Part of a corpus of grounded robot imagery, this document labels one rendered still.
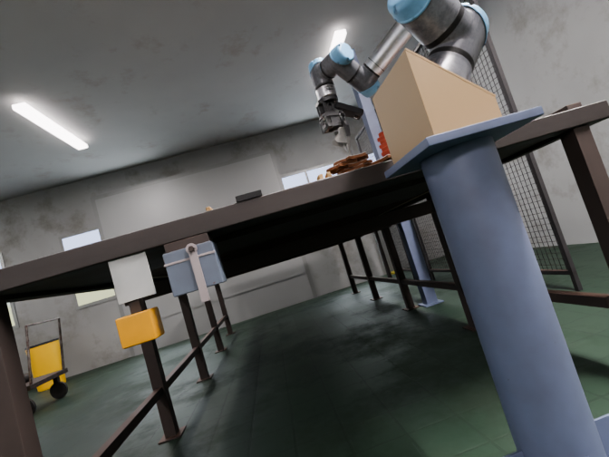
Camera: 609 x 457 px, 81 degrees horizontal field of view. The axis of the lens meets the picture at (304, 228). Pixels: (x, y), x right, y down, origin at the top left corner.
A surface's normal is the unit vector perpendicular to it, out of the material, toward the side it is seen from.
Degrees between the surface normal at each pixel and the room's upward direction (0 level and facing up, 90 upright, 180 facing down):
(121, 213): 90
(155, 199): 90
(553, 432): 90
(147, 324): 90
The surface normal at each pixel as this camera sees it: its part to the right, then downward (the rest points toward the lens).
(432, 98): 0.12, -0.11
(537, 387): -0.42, 0.05
